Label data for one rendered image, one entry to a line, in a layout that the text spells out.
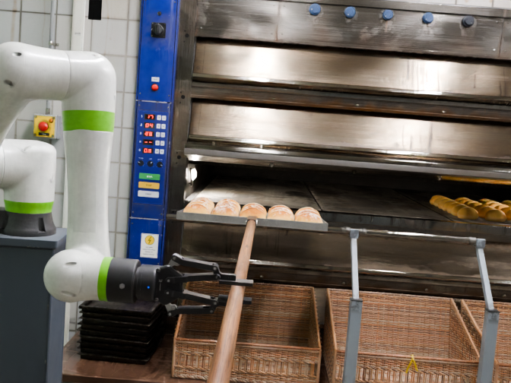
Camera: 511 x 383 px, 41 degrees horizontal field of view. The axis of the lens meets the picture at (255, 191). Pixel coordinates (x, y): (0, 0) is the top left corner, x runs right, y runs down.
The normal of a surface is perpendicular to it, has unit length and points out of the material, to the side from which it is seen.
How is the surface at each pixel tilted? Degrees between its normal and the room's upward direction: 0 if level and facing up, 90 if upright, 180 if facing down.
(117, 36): 90
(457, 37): 90
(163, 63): 90
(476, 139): 70
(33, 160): 88
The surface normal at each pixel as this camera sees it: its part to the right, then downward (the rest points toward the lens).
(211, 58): 0.01, -0.25
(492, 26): -0.02, 0.10
